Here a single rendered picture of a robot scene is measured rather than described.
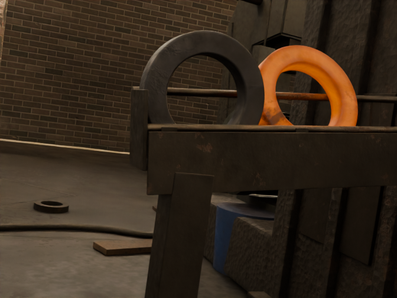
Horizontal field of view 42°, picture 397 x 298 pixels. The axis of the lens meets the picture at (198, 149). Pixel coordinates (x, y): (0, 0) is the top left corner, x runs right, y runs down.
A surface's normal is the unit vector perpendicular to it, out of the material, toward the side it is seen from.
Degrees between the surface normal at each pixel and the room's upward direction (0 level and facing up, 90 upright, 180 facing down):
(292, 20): 92
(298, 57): 67
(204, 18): 90
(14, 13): 90
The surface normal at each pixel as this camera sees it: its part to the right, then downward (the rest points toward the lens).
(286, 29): 0.51, 0.15
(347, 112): 0.34, -0.29
